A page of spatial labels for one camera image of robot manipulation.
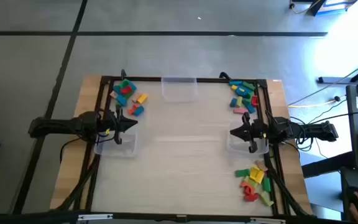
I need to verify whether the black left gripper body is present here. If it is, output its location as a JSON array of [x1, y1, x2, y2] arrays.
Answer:
[[103, 108, 127, 146]]

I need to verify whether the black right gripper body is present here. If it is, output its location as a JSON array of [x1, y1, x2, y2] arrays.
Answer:
[[242, 111, 275, 154]]

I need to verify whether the blue arch block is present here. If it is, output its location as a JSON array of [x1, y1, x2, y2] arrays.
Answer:
[[235, 86, 252, 98]]

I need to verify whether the red arch block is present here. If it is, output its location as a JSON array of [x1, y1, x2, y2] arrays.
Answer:
[[243, 192, 260, 203]]

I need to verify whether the clear plastic bin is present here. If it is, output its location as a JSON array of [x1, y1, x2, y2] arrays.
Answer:
[[226, 120, 270, 155], [160, 77, 198, 103], [93, 123, 139, 157]]

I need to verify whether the light green arch block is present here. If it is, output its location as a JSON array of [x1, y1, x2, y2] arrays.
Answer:
[[260, 190, 275, 207]]

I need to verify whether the black floor beam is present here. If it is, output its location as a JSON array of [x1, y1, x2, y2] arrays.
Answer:
[[301, 151, 356, 179]]

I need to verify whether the black desk leg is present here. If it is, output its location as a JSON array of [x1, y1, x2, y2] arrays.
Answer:
[[318, 54, 358, 85]]

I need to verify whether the black computer mouse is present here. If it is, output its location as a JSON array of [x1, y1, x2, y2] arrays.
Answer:
[[346, 185, 358, 213]]

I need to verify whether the black crossbar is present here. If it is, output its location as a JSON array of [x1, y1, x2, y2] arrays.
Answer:
[[0, 210, 351, 224]]

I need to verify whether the black stand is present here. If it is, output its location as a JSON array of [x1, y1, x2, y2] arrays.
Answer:
[[308, 0, 328, 17]]

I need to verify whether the blue box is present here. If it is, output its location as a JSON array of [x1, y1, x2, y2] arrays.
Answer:
[[317, 0, 358, 16]]

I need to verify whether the black cable bundle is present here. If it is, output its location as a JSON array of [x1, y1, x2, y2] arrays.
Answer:
[[289, 115, 315, 153]]

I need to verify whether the black aluminium table frame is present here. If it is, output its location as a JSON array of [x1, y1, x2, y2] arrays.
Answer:
[[50, 75, 314, 218]]

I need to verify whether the silver bracket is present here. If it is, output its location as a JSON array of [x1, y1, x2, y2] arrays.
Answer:
[[249, 217, 287, 224], [77, 213, 114, 222]]

